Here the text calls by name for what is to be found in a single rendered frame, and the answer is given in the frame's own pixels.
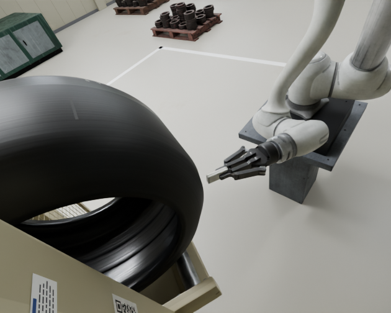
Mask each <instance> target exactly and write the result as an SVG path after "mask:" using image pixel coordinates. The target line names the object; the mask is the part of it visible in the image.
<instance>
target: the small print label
mask: <svg viewBox="0 0 391 313"><path fill-rule="evenodd" d="M30 313H57V282H56V281H53V280H50V279H48V278H44V277H43V276H39V275H37V274H34V273H33V276H32V293H31V302H30Z"/></svg>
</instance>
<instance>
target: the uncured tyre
mask: <svg viewBox="0 0 391 313"><path fill-rule="evenodd" d="M69 98H72V100H73V104H74V107H75V109H76V113H77V116H78V119H75V117H74V113H73V110H72V107H71V103H70V99H69ZM112 197H114V199H113V200H111V201H110V202H108V203H107V204H105V205H103V206H101V207H99V208H97V209H95V210H93V211H91V212H88V213H85V214H82V215H78V216H75V217H70V218H66V219H58V220H30V219H31V218H33V217H36V216H38V215H41V214H44V213H46V212H50V211H53V210H55V209H59V208H62V207H65V206H70V205H73V204H77V203H80V202H86V201H92V200H96V199H105V198H112ZM203 204H204V189H203V185H202V182H201V179H200V176H199V172H198V170H197V167H196V165H195V163H194V162H193V160H192V158H191V157H190V156H189V155H188V154H187V152H186V151H185V149H183V147H182V146H181V144H180V143H179V142H178V141H177V140H176V138H175V137H174V135H173V134H172V133H171V132H170V131H169V129H168V128H167V127H166V126H165V124H164V123H163V122H162V120H161V119H160V118H159V117H158V116H157V115H156V114H155V113H154V112H153V111H152V110H151V109H150V108H149V107H148V106H147V105H146V104H144V103H142V102H141V101H140V100H138V99H137V98H135V97H133V96H131V95H129V94H127V93H125V92H123V91H121V90H119V89H117V88H114V87H111V86H109V85H106V84H103V85H101V84H96V83H91V82H87V81H83V80H82V79H81V78H76V77H70V76H51V75H48V76H26V77H21V78H13V79H7V80H4V81H0V219H1V220H3V221H4V222H6V223H8V224H10V225H12V226H14V227H15V228H17V229H19V230H21V231H23V232H25V233H27V234H29V235H31V236H33V237H35V238H36V239H38V240H40V241H42V242H44V243H46V244H47V245H49V246H51V247H53V248H55V249H57V250H59V251H61V252H63V253H65V254H66V255H68V256H70V257H72V258H74V259H76V260H78V261H80V262H81V263H84V264H85V265H87V266H89V267H91V268H93V269H95V270H96V271H98V272H100V273H102V274H104V275H106V276H108V277H110V278H112V279H114V280H116V281H117V282H119V283H121V284H123V285H125V286H126V287H128V288H130V289H132V290H134V291H136V292H138V293H139V292H141V291H142V290H144V289H145V288H147V287H148V286H149V285H150V284H152V283H153V282H155V281H156V280H157V279H158V278H159V277H160V276H162V275H163V274H164V273H165V272H166V271H167V270H169V269H170V267H172V266H173V265H174V264H175V262H176V261H177V260H178V259H179V258H180V256H181V255H182V254H183V253H184V252H185V250H186V248H187V247H188V246H189V244H190V243H191V241H192V239H193V237H194V235H195V233H196V230H197V227H198V224H199V220H200V215H201V212H202V208H203Z"/></svg>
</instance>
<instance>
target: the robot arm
mask: <svg viewBox="0 0 391 313"><path fill-rule="evenodd" d="M344 2H345V0H315V2H314V10H313V16H312V20H311V23H310V26H309V28H308V30H307V32H306V34H305V36H304V37H303V39H302V41H301V42H300V43H299V46H298V47H297V48H296V50H295V52H294V53H293V54H292V56H291V57H290V59H289V61H288V62H287V64H286V65H285V67H284V68H283V70H282V71H281V73H280V74H279V76H278V77H277V79H276V81H275V83H274V85H273V87H272V89H271V93H270V95H269V99H268V101H267V103H266V105H265V106H263V107H262V108H261V110H259V111H258V112H257V113H255V115H254V116H253V121H252V122H253V127H254V129H255V130H256V131H257V133H258V134H260V135H261V136H263V137H264V138H266V139H267V141H266V142H264V143H262V144H260V145H258V146H257V147H256V148H250V149H247V148H245V146H241V148H240V149H239V150H238V151H236V152H235V153H233V154H232V155H230V156H229V157H228V158H226V159H224V161H223V166H221V167H219V168H217V169H216V170H215V171H214V172H211V173H209V174H207V175H206V178H207V182H208V183H209V184H210V183H213V182H214V181H217V180H219V179H220V180H223V179H226V178H229V177H232V178H234V180H239V179H244V178H250V177H253V176H265V175H266V167H267V166H270V165H272V164H275V163H282V162H284V161H287V160H289V159H291V158H293V157H300V156H302V155H306V154H308V153H310V152H312V151H314V150H316V149H318V148H319V147H321V146H322V145H323V144H324V143H325V142H326V141H327V140H328V136H329V129H328V126H327V125H326V124H325V123H324V122H323V121H320V120H311V118H312V116H313V115H314V114H315V113H317V112H318V111H319V110H320V109H321V108H322V107H323V106H324V105H326V104H328V103H329V99H328V98H335V99H345V100H358V101H365V100H371V99H376V98H380V97H382V96H384V95H385V94H387V93H388V92H389V91H390V90H391V64H390V63H389V61H388V59H387V57H386V56H385V55H386V53H387V52H388V50H389V48H390V46H391V0H373V2H372V4H371V8H370V9H369V13H368V15H367V18H366V21H365V23H364V26H363V28H362V31H361V34H360V36H359V40H358V42H357V45H356V48H355V50H354V52H352V53H350V54H349V55H348V56H347V57H346V58H345V59H344V60H343V62H335V61H332V60H331V59H330V57H329V56H328V55H327V54H326V53H325V52H322V51H320V49H321V48H322V46H323V45H324V44H325V42H326V41H327V40H328V38H329V36H330V35H331V33H332V31H333V29H334V27H335V25H336V23H337V21H338V18H339V16H340V14H341V11H342V8H343V6H344ZM288 90H289V92H288ZM290 112H291V113H293V114H295V115H297V116H300V117H302V118H304V119H305V120H306V121H305V120H294V119H292V118H291V115H290Z"/></svg>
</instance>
